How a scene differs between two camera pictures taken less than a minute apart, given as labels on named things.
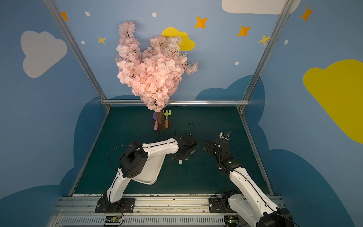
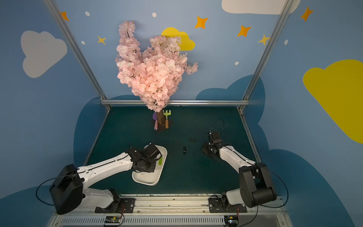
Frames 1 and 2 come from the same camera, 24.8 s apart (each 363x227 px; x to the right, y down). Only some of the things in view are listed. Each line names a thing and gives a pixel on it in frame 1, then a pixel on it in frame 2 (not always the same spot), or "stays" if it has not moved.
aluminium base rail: x=80 y=211 stays
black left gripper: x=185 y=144 → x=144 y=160
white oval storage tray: x=149 y=174 stays
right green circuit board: x=231 y=221 stays
